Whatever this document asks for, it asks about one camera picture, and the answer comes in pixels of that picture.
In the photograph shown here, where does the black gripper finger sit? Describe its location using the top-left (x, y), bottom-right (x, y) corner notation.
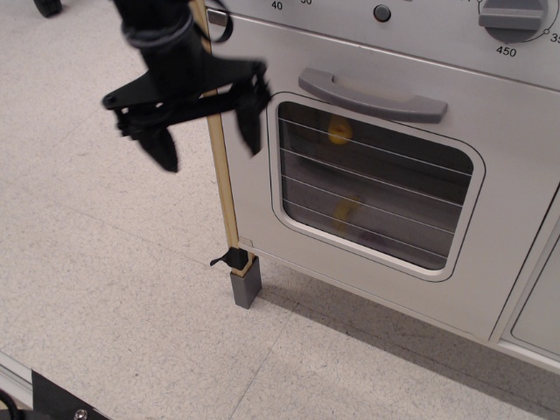
top-left (235, 90), bottom-right (270, 156)
top-left (132, 128), bottom-right (179, 172)

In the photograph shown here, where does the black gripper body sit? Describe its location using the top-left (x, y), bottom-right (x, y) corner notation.
top-left (102, 26), bottom-right (268, 136)

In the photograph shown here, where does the grey oven door handle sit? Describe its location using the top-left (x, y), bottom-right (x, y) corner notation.
top-left (298, 67), bottom-right (448, 124)

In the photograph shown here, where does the white oven door with window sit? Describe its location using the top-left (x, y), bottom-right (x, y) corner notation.
top-left (206, 11), bottom-right (560, 342)

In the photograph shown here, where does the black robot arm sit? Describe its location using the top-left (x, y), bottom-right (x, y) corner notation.
top-left (102, 1), bottom-right (271, 172)

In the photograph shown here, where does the white toy oven cabinet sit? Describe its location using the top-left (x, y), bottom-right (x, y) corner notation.
top-left (203, 0), bottom-right (560, 377)

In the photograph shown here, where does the yellow toy banana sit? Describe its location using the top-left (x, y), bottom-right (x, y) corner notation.
top-left (332, 195), bottom-right (361, 234)

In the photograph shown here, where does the black tape strip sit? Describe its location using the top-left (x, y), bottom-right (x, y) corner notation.
top-left (210, 247), bottom-right (249, 270)

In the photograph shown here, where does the grey leg foot cap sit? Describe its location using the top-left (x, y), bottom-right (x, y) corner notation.
top-left (230, 257), bottom-right (262, 310)

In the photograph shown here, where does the purple toy eggplant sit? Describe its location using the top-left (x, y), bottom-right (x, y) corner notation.
top-left (358, 231), bottom-right (391, 254)

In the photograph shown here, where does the grey temperature knob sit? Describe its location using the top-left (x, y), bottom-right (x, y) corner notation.
top-left (478, 0), bottom-right (549, 44)

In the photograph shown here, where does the white side cabinet door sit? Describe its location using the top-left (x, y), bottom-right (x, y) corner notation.
top-left (486, 191), bottom-right (559, 370)

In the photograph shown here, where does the yellow handled toy knife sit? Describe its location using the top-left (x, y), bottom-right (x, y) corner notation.
top-left (327, 115), bottom-right (354, 145)

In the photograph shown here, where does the light wooden side post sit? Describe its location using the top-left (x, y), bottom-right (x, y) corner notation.
top-left (191, 1), bottom-right (255, 277)

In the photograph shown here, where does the aluminium frame rail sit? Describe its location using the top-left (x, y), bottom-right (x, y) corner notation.
top-left (0, 352), bottom-right (33, 409)

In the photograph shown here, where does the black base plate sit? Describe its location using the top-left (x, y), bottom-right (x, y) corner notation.
top-left (31, 370), bottom-right (109, 420)

